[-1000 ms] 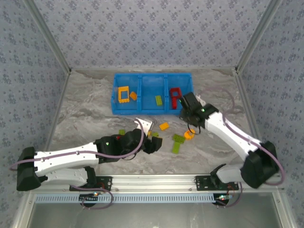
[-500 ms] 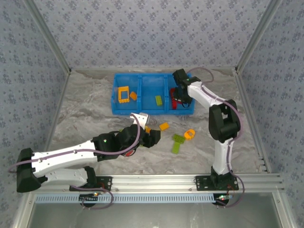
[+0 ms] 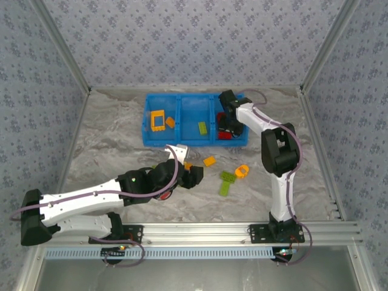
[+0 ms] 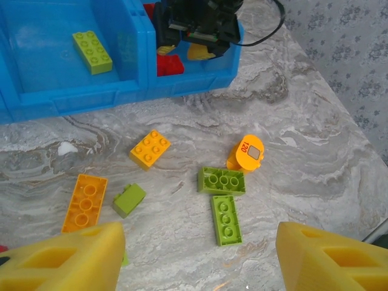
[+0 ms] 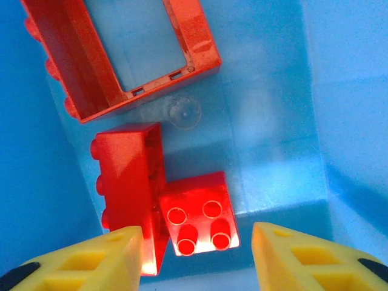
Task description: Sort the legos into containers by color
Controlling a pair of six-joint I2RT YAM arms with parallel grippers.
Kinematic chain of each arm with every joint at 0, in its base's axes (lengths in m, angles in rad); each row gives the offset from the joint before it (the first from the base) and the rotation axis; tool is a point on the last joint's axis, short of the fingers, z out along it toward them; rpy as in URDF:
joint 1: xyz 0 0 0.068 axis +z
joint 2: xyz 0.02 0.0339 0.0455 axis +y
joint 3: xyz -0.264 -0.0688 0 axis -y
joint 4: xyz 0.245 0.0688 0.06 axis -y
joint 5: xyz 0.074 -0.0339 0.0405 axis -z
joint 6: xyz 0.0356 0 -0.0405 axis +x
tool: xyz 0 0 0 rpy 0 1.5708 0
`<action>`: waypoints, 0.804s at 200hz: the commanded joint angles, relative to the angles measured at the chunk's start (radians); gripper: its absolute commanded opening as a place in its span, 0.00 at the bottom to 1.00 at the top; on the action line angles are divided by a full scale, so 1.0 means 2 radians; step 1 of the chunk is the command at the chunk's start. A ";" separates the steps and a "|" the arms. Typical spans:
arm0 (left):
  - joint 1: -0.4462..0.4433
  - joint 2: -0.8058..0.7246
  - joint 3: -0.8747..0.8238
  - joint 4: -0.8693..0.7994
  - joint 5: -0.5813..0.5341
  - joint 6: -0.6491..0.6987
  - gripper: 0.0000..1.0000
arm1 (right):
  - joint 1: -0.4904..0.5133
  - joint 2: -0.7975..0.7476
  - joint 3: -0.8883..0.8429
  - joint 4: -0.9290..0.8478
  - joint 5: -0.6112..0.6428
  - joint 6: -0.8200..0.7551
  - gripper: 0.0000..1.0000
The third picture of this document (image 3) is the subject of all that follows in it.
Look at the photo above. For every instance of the long red lego brick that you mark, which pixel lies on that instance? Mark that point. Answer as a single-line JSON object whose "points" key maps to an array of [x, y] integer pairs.
{"points": [[223, 135]]}

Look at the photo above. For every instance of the orange lego brick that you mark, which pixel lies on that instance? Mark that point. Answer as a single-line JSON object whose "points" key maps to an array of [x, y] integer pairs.
{"points": [[170, 122], [209, 161], [188, 165]]}

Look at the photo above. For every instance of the aluminium side rail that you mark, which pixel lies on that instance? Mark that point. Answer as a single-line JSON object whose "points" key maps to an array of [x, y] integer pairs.
{"points": [[72, 142], [311, 121]]}

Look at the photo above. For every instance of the grey metal panel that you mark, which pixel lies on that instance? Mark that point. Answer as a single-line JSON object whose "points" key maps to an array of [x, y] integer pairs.
{"points": [[194, 276]]}

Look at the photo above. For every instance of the orange round lego piece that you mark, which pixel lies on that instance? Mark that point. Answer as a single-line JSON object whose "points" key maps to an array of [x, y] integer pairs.
{"points": [[237, 171]]}

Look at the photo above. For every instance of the orange lego window frame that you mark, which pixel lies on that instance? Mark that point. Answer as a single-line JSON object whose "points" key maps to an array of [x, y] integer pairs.
{"points": [[153, 121]]}

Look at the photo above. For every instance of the aluminium front rail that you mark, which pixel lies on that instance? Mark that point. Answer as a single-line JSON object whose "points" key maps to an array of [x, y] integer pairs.
{"points": [[194, 233]]}

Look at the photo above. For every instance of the blue three-compartment plastic bin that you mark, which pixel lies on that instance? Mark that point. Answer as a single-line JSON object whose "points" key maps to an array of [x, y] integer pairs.
{"points": [[194, 121]]}

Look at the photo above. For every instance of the aluminium frame post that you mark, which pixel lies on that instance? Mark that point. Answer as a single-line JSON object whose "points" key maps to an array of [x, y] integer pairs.
{"points": [[328, 45], [63, 45]]}

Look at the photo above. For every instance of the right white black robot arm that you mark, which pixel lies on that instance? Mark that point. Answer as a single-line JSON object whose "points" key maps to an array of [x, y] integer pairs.
{"points": [[282, 197]]}

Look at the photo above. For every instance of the small black controller board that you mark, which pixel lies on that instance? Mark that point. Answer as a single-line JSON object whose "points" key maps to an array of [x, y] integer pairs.
{"points": [[285, 254], [113, 252]]}

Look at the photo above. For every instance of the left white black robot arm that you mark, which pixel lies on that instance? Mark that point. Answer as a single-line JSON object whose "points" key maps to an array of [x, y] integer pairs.
{"points": [[91, 204]]}

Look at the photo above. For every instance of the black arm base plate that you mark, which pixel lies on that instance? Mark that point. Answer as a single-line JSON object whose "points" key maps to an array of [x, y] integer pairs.
{"points": [[257, 233], [136, 233]]}

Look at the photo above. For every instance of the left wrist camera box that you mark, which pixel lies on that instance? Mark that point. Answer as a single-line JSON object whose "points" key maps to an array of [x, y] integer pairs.
{"points": [[179, 153]]}

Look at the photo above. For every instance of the green lego plate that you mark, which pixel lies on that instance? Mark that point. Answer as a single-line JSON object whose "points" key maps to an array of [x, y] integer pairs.
{"points": [[228, 176]]}

